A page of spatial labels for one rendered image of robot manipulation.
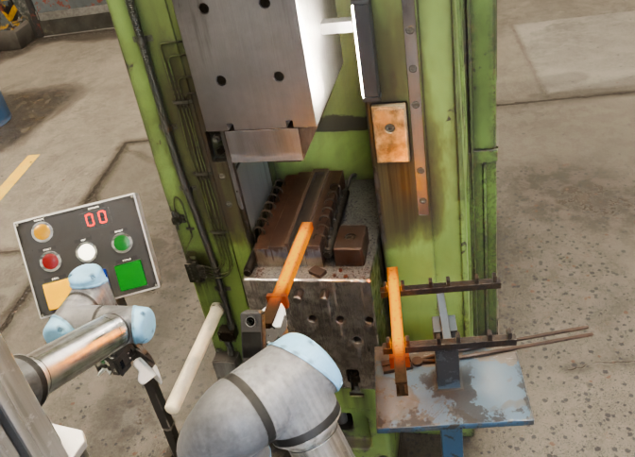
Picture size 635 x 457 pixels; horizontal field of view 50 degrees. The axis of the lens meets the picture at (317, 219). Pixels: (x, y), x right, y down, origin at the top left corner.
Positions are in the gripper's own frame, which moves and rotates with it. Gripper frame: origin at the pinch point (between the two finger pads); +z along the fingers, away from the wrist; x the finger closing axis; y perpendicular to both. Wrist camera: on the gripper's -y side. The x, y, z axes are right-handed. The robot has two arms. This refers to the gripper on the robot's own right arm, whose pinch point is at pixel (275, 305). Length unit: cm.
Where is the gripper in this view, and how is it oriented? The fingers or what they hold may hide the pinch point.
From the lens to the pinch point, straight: 152.0
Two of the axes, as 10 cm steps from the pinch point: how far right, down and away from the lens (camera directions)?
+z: 1.9, -5.6, 8.1
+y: 1.6, 8.3, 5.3
